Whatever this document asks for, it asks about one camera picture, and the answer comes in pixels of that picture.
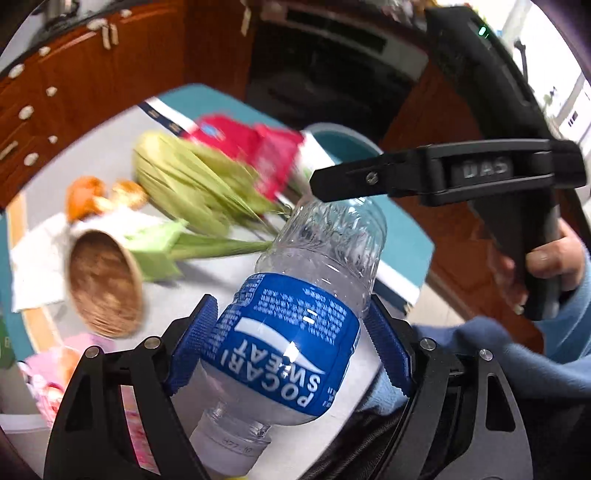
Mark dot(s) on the grey bin teal inside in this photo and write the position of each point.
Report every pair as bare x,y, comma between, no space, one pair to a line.
346,143

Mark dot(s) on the wooden drawer cabinet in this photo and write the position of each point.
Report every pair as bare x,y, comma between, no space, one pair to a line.
138,60

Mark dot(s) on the white paper tissue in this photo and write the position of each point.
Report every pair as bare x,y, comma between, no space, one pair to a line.
37,263

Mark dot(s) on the person's right hand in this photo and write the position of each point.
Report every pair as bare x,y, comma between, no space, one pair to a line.
554,261

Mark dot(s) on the white teal tablecloth navy stripe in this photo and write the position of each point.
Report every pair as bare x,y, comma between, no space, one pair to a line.
106,152

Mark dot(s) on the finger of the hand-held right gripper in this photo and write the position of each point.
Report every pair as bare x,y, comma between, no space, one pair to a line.
360,177

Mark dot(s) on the bright window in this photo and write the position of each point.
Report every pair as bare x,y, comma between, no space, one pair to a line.
568,106

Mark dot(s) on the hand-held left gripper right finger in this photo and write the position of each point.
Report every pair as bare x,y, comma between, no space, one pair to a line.
388,346

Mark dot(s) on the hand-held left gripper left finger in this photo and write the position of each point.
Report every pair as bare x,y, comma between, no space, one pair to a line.
191,341

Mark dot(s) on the red snack packet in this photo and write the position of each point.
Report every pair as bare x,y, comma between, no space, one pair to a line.
231,138

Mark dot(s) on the black built-in oven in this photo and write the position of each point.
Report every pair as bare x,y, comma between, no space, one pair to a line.
323,78

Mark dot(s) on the wooden oven cabinet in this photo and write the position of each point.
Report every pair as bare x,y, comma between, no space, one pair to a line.
443,240

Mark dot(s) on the large green corn husk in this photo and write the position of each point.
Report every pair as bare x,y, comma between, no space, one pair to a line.
194,180

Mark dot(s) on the pale corn husk with stalk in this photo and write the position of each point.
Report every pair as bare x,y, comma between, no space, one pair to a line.
157,251

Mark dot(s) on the clear plastic bottle blue label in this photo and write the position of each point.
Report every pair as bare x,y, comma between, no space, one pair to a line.
286,332

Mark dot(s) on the pink printed bag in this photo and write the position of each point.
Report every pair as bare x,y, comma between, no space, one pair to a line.
51,369

